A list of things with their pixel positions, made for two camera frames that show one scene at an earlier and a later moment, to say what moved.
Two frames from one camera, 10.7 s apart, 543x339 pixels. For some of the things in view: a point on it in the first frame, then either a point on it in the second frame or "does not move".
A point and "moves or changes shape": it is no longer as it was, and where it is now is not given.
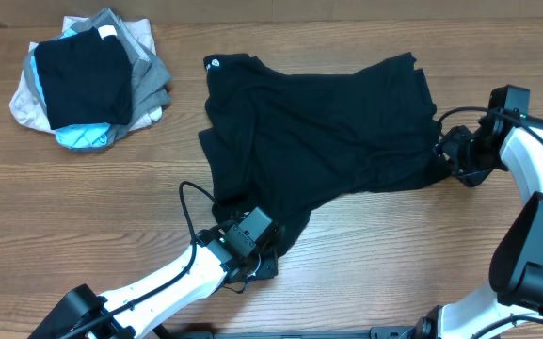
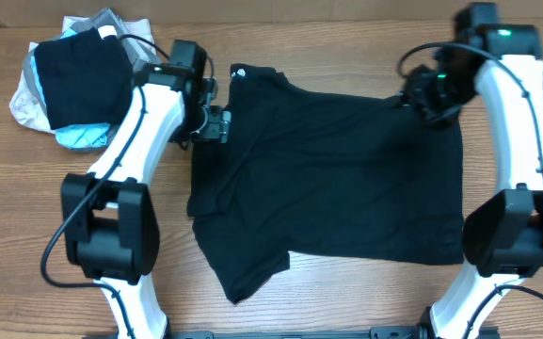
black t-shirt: x=274 y=141 moves or changes shape
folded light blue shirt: x=81 y=136 does not move
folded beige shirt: x=141 y=29 does not move
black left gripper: x=270 y=266 -> x=217 y=129
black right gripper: x=447 y=147 -> x=414 y=90
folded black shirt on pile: x=85 y=78 does not move
